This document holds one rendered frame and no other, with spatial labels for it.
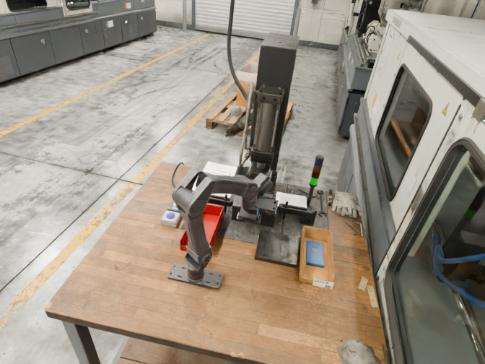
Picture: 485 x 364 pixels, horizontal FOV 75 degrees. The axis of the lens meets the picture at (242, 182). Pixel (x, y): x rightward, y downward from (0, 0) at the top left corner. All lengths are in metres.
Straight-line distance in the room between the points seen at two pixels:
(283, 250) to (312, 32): 9.40
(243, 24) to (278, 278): 9.77
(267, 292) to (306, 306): 0.15
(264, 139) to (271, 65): 0.27
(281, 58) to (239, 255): 0.78
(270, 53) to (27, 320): 2.06
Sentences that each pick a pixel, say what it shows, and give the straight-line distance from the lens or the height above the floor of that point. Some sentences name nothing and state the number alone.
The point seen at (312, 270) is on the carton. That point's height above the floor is 0.91.
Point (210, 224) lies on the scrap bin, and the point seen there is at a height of 0.91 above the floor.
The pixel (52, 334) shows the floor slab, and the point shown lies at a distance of 2.34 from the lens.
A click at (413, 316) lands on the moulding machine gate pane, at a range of 1.17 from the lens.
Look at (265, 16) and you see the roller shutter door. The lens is 10.49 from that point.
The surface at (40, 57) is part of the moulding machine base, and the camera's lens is 6.72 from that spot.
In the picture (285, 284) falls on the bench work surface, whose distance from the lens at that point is 1.26.
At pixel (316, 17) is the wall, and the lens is 10.38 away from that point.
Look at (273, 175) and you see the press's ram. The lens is 1.37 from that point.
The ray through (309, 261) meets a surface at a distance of 1.35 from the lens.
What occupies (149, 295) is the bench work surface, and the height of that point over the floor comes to 0.90.
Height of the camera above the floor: 1.88
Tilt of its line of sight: 35 degrees down
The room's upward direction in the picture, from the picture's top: 6 degrees clockwise
